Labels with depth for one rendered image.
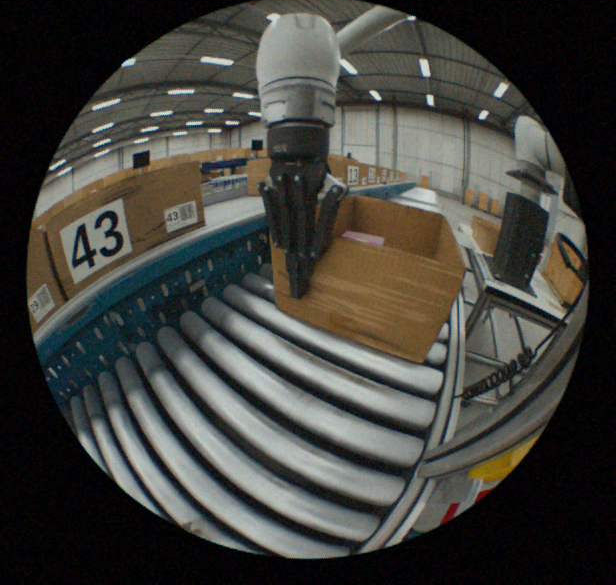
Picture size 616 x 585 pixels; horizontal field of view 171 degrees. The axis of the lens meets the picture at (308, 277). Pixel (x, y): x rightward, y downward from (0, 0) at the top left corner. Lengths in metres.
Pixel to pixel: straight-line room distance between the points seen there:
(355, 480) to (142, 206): 0.54
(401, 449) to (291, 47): 0.47
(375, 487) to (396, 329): 0.23
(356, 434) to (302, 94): 0.38
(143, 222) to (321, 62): 0.40
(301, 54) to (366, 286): 0.30
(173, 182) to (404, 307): 0.48
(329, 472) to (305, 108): 0.39
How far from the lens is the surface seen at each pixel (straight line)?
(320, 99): 0.24
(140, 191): 0.45
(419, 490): 0.31
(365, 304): 0.29
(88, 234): 0.44
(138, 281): 0.41
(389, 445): 0.28
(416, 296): 0.27
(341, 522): 0.27
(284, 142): 0.23
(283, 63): 0.25
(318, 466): 0.26
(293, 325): 0.37
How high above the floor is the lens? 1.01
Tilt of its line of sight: 31 degrees down
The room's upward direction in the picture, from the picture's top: straight up
